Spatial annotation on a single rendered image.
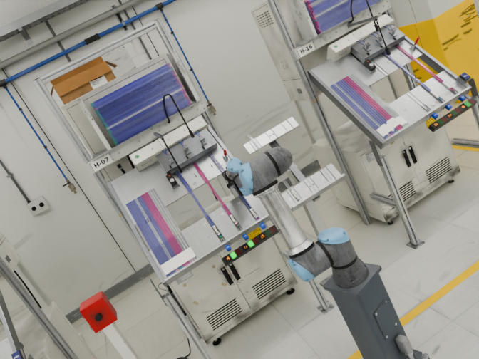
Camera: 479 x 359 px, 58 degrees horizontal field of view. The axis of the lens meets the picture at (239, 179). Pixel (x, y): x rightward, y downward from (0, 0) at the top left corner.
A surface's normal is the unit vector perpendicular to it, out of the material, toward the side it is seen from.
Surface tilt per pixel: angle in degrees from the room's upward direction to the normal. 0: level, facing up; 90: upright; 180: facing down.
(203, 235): 46
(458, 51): 90
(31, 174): 90
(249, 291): 90
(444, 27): 90
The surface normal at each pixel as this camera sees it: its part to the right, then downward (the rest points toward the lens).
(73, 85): 0.28, 0.00
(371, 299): 0.58, -0.02
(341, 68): -0.09, -0.49
